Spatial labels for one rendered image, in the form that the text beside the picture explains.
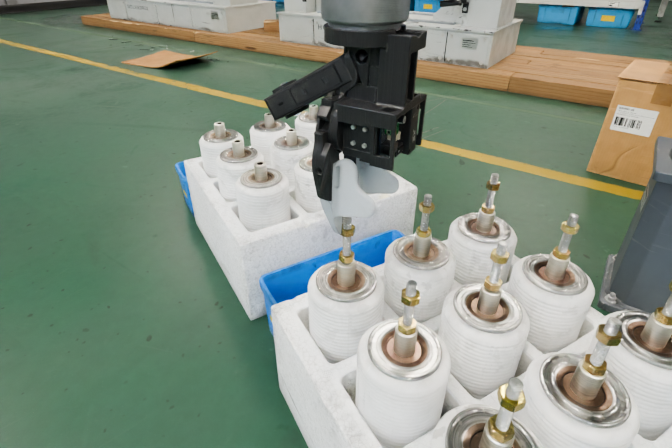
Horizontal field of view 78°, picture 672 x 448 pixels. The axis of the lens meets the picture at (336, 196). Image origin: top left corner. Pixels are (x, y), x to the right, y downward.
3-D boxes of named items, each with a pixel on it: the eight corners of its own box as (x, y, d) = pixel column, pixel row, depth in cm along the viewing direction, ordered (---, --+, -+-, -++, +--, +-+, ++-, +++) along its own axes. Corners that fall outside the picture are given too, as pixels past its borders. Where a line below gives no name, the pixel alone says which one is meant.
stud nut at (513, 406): (525, 415, 30) (528, 408, 29) (500, 412, 30) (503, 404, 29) (519, 390, 31) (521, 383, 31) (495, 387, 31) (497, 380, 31)
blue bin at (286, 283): (391, 272, 91) (395, 227, 85) (425, 304, 83) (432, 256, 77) (262, 325, 78) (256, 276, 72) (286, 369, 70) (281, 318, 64)
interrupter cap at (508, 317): (498, 283, 52) (500, 278, 51) (535, 329, 45) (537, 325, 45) (442, 291, 51) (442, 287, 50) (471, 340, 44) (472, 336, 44)
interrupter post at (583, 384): (562, 385, 39) (572, 362, 38) (578, 375, 40) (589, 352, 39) (585, 407, 38) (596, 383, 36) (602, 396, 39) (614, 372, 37)
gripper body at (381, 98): (389, 179, 37) (400, 36, 31) (310, 158, 41) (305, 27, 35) (421, 150, 43) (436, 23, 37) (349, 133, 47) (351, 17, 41)
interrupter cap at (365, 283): (381, 302, 49) (382, 298, 49) (317, 306, 48) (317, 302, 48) (371, 261, 55) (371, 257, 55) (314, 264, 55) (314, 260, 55)
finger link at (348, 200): (364, 257, 42) (374, 170, 38) (314, 239, 44) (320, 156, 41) (377, 245, 44) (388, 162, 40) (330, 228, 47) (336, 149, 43)
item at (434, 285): (443, 328, 68) (459, 239, 59) (436, 377, 61) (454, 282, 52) (385, 314, 71) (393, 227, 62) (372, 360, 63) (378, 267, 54)
